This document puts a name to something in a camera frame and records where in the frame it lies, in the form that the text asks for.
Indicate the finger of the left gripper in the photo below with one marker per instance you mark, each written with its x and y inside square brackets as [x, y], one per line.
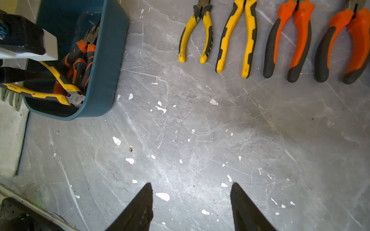
[12, 75]

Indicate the yellow black striped pliers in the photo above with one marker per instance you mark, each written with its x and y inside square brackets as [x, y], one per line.
[201, 11]

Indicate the teal plastic storage box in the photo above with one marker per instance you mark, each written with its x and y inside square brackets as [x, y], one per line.
[69, 21]

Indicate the white green work glove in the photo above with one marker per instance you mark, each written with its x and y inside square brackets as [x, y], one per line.
[14, 116]

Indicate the orange grey pliers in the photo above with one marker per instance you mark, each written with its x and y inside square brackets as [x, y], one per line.
[301, 11]

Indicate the yellow wide handle pliers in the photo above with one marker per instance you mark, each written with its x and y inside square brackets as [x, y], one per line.
[73, 95]

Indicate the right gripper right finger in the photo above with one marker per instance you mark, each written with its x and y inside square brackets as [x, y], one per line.
[246, 215]

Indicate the aluminium front rail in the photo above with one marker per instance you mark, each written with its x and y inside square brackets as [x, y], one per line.
[20, 214]

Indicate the small orange black pliers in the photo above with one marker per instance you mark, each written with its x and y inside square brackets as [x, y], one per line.
[77, 64]

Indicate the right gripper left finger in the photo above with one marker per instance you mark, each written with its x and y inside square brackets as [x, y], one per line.
[138, 215]

